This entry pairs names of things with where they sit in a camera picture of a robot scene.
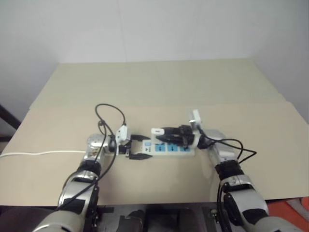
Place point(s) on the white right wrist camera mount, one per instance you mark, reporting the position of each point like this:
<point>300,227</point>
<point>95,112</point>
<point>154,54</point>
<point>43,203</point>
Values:
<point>195,119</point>

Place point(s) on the black frame furniture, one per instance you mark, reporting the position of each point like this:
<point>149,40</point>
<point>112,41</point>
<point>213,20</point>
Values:
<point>8,120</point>

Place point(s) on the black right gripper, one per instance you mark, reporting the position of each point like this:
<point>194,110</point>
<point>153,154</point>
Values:
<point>186,135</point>

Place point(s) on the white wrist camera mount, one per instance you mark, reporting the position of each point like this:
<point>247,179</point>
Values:
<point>195,119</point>
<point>122,134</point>

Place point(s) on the orange object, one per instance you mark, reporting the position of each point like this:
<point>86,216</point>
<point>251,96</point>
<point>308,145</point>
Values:
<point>285,215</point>

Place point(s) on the white charger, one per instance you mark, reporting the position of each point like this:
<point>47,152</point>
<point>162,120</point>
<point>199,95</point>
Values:
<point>155,131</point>

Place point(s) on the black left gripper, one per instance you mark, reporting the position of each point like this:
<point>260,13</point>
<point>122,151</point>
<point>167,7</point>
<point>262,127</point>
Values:
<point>125,148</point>

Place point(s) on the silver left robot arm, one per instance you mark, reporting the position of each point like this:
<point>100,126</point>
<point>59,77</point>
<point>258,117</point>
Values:
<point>94,145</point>

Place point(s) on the white power strip blue sockets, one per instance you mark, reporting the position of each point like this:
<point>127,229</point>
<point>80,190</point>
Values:
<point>172,148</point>

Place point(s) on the dark rounded shape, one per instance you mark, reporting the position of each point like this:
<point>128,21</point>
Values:
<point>133,218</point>

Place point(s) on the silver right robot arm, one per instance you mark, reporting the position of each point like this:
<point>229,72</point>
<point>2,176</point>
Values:
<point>224,149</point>

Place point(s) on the beige cardboard sheet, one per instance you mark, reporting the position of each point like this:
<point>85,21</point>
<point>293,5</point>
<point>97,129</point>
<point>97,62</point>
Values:
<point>169,178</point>

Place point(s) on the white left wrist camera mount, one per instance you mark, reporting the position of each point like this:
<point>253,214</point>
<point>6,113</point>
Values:
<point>122,134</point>

